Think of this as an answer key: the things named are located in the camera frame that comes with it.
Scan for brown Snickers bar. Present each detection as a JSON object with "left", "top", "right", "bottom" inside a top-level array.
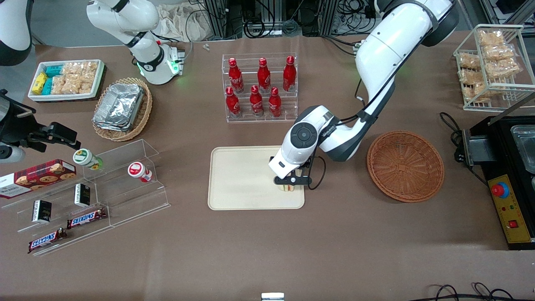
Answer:
[
  {"left": 28, "top": 228, "right": 67, "bottom": 254},
  {"left": 67, "top": 208, "right": 107, "bottom": 230}
]

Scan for beige plastic serving tray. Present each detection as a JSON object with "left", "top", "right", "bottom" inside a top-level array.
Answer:
[{"left": 208, "top": 145, "right": 305, "bottom": 210}]

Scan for red lid yogurt bottle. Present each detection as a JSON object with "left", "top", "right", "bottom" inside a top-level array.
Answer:
[{"left": 127, "top": 162, "right": 153, "bottom": 183}]

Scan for black power cable with plug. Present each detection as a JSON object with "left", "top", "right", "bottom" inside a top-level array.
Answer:
[{"left": 440, "top": 112, "right": 466, "bottom": 163}]

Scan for bagged fried snack pack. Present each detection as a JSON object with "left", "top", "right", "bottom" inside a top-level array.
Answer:
[
  {"left": 458, "top": 54, "right": 482, "bottom": 70},
  {"left": 483, "top": 44, "right": 515, "bottom": 61},
  {"left": 460, "top": 69, "right": 486, "bottom": 85},
  {"left": 486, "top": 59, "right": 522, "bottom": 79},
  {"left": 461, "top": 83, "right": 499, "bottom": 103},
  {"left": 479, "top": 30, "right": 505, "bottom": 46}
]

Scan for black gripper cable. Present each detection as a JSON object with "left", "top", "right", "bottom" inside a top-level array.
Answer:
[{"left": 307, "top": 156, "right": 327, "bottom": 191}]

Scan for red tartan cookie box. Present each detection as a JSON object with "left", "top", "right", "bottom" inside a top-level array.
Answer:
[{"left": 0, "top": 159, "right": 77, "bottom": 199}]

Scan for white wire rack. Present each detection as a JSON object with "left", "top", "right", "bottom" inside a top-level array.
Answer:
[{"left": 453, "top": 24, "right": 535, "bottom": 112}]

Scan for black base cables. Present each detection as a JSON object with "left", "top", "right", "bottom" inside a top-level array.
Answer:
[{"left": 321, "top": 34, "right": 362, "bottom": 57}]

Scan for white rectangular snack tray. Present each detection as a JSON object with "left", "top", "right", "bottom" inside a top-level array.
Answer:
[{"left": 28, "top": 59, "right": 105, "bottom": 102}]

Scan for clear acrylic bottle rack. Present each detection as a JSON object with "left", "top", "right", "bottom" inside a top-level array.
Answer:
[{"left": 222, "top": 53, "right": 298, "bottom": 123}]

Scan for silver foil tray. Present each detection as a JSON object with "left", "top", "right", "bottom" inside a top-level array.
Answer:
[
  {"left": 94, "top": 83, "right": 143, "bottom": 126},
  {"left": 93, "top": 115, "right": 145, "bottom": 133}
]

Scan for light oval wicker basket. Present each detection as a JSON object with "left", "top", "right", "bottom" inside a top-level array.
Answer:
[{"left": 92, "top": 77, "right": 153, "bottom": 142}]

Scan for crumpled beige cloth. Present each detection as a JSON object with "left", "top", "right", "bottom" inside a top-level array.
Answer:
[{"left": 155, "top": 3, "right": 210, "bottom": 43}]

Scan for green lid yogurt bottle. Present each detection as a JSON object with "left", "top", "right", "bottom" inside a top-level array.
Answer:
[{"left": 73, "top": 148, "right": 103, "bottom": 171}]

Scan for yellow control panel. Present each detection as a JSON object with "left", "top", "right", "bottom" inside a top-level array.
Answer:
[{"left": 488, "top": 174, "right": 533, "bottom": 245}]

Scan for yellow snack packet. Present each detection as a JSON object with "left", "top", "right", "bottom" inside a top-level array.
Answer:
[{"left": 32, "top": 73, "right": 48, "bottom": 95}]

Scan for aluminium frame post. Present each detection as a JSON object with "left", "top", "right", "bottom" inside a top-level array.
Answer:
[{"left": 204, "top": 0, "right": 244, "bottom": 41}]

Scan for steel pan insert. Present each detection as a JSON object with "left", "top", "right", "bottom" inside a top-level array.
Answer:
[{"left": 510, "top": 125, "right": 535, "bottom": 174}]

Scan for black machine housing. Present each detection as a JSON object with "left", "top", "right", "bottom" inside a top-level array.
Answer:
[{"left": 470, "top": 115, "right": 535, "bottom": 251}]

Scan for grey metal box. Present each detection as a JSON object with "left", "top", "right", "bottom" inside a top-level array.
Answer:
[{"left": 462, "top": 128, "right": 498, "bottom": 166}]

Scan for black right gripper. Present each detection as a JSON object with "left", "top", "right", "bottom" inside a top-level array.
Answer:
[{"left": 0, "top": 89, "right": 80, "bottom": 153}]

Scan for brown round wicker basket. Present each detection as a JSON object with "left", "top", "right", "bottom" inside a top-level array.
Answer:
[{"left": 367, "top": 131, "right": 445, "bottom": 204}]

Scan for black floor cables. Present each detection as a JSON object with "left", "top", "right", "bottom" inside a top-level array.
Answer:
[{"left": 420, "top": 282, "right": 535, "bottom": 301}]

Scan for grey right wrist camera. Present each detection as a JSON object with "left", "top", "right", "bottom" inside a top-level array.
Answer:
[{"left": 0, "top": 144, "right": 26, "bottom": 163}]

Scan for red cola bottle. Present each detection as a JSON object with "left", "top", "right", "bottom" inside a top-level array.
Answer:
[
  {"left": 250, "top": 85, "right": 265, "bottom": 117},
  {"left": 228, "top": 58, "right": 245, "bottom": 93},
  {"left": 257, "top": 58, "right": 271, "bottom": 93},
  {"left": 283, "top": 56, "right": 297, "bottom": 92},
  {"left": 226, "top": 87, "right": 242, "bottom": 118},
  {"left": 268, "top": 87, "right": 282, "bottom": 118}
]

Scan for small black box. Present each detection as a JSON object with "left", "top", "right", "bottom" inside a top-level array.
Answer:
[
  {"left": 74, "top": 183, "right": 91, "bottom": 208},
  {"left": 32, "top": 200, "right": 52, "bottom": 223}
]

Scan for clear acrylic step shelf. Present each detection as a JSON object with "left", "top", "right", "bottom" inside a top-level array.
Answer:
[
  {"left": 79, "top": 139, "right": 171, "bottom": 228},
  {"left": 0, "top": 167, "right": 112, "bottom": 256}
]

